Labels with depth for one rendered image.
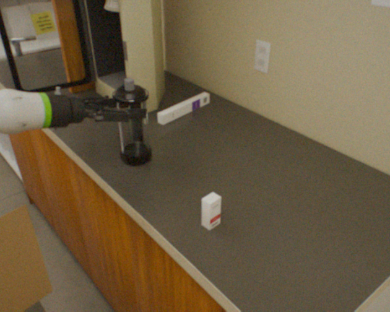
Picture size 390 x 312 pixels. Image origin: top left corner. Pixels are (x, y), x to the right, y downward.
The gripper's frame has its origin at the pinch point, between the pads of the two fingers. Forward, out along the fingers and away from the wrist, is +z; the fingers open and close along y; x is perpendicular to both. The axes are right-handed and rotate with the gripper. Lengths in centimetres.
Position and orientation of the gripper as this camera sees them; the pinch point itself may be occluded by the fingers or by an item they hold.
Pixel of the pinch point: (130, 108)
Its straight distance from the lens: 121.3
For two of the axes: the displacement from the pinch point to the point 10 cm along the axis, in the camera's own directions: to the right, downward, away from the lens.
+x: -2.1, 9.0, 3.9
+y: -6.4, -4.2, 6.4
